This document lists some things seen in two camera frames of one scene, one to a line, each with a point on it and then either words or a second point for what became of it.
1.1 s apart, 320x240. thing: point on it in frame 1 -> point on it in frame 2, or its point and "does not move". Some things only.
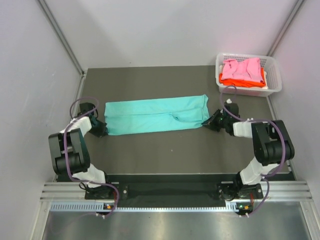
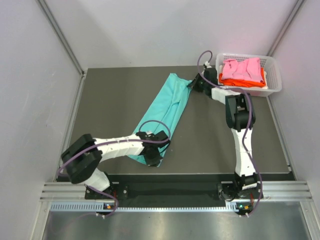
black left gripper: x=103 y=131 -> x=155 y=161
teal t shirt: x=129 y=116 -> x=161 y=118
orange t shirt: x=243 y=83 does not move
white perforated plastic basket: x=247 y=74 does not move
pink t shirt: x=249 y=69 does not move
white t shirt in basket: x=266 y=86 does not move
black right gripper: x=210 y=123 -> x=193 y=85
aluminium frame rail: x=280 y=190 does not move
